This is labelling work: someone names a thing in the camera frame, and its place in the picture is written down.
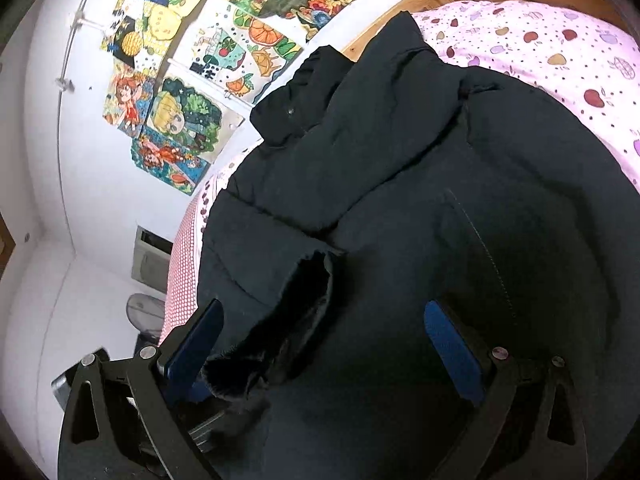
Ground pink apple print blanket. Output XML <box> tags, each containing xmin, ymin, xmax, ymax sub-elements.
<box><xmin>192</xmin><ymin>0</ymin><xmax>640</xmax><ymax>241</ymax></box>

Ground white wall cable conduit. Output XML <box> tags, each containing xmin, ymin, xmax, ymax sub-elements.
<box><xmin>52</xmin><ymin>0</ymin><xmax>108</xmax><ymax>256</ymax></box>

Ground grey standing fan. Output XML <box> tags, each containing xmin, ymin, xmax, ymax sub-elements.
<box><xmin>126</xmin><ymin>292</ymin><xmax>167</xmax><ymax>337</ymax></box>

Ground grey wall panel door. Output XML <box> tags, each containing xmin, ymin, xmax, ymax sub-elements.
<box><xmin>131</xmin><ymin>226</ymin><xmax>175</xmax><ymax>294</ymax></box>

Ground red checked pillow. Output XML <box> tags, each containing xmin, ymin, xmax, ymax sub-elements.
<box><xmin>157</xmin><ymin>195</ymin><xmax>207</xmax><ymax>346</ymax></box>

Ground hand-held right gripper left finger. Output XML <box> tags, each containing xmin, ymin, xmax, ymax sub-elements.
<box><xmin>57</xmin><ymin>299</ymin><xmax>224</xmax><ymax>480</ymax></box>

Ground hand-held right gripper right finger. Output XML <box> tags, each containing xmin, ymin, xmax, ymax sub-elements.
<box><xmin>424</xmin><ymin>300</ymin><xmax>589</xmax><ymax>480</ymax></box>

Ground black padded jacket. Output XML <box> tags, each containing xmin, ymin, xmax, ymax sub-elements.
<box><xmin>197</xmin><ymin>10</ymin><xmax>640</xmax><ymax>480</ymax></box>

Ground group of colourful wall drawings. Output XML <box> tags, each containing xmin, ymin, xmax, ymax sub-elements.
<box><xmin>100</xmin><ymin>0</ymin><xmax>426</xmax><ymax>198</ymax></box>

